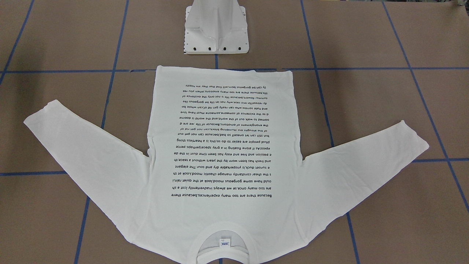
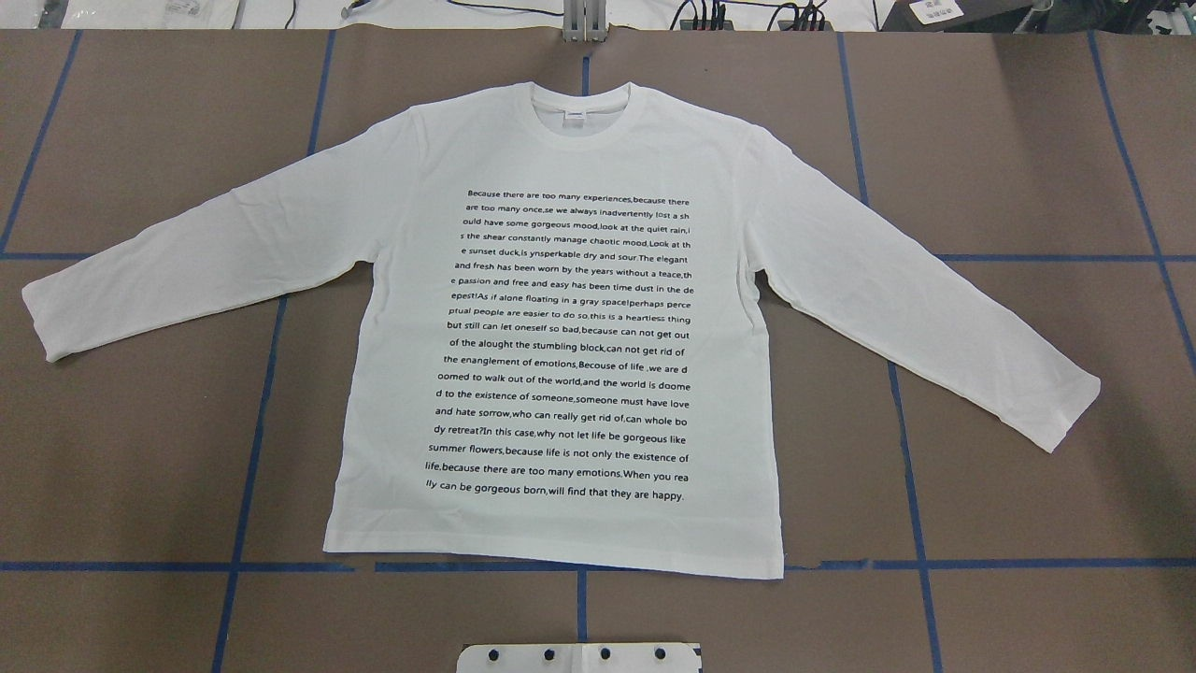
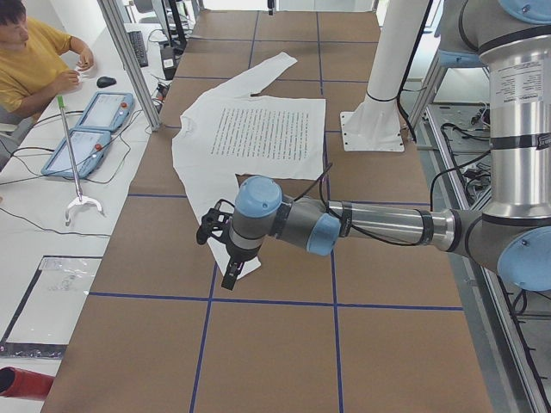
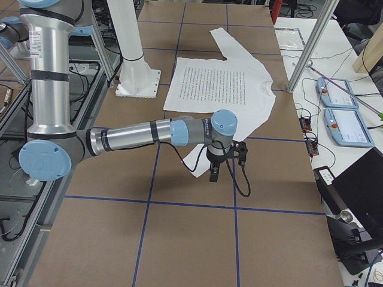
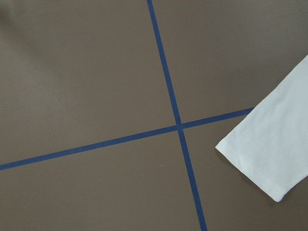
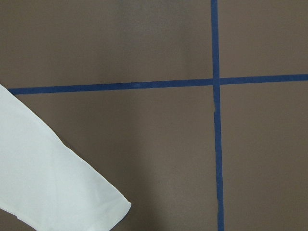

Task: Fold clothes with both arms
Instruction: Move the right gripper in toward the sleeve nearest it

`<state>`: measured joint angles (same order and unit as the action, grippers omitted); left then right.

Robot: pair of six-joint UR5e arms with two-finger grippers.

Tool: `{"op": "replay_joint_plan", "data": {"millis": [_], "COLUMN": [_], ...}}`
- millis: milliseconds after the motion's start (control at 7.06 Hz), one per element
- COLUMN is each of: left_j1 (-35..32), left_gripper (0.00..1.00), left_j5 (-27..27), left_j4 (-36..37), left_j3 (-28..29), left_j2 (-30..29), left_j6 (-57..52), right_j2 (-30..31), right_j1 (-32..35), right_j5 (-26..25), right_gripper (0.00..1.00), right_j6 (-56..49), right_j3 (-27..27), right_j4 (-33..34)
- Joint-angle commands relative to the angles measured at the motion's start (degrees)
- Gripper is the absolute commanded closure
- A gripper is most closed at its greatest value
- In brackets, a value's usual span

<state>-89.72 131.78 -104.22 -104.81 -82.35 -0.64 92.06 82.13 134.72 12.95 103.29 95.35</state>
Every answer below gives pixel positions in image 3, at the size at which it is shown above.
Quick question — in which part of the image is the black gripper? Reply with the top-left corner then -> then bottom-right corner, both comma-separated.
221,243 -> 259,289

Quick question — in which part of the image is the white long-sleeve printed shirt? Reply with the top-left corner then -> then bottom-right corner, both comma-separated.
171,52 -> 327,277

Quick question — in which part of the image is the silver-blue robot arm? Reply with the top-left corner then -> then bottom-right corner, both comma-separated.
220,1 -> 550,292

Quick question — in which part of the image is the metal reacher grabber tool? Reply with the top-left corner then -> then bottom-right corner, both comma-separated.
57,95 -> 105,227

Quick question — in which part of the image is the plastic sheet with black border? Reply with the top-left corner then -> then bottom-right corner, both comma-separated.
1,255 -> 102,360

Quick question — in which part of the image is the near blue teach pendant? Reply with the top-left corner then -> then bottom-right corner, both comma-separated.
40,128 -> 111,178

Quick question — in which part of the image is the blue teach pendant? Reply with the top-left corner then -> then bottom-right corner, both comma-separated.
76,92 -> 134,133
40,128 -> 111,178

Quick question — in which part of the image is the far blue teach pendant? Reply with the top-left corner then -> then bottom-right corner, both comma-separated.
76,92 -> 134,133

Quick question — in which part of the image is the black power adapter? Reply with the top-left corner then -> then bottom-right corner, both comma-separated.
159,45 -> 177,80

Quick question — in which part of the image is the black computer mouse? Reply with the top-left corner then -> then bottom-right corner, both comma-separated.
96,76 -> 117,89

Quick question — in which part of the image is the red cylinder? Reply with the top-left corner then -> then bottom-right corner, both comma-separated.
1,367 -> 54,401

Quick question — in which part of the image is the black keyboard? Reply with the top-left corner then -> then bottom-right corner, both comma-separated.
127,31 -> 149,67

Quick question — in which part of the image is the person in yellow shirt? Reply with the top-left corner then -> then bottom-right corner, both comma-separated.
1,1 -> 95,119

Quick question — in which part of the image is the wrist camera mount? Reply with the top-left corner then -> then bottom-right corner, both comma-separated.
195,208 -> 232,245

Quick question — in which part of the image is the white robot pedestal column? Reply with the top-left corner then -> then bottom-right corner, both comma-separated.
340,0 -> 432,152

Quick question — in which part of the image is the aluminium frame post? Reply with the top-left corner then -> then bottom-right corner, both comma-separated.
97,0 -> 161,132

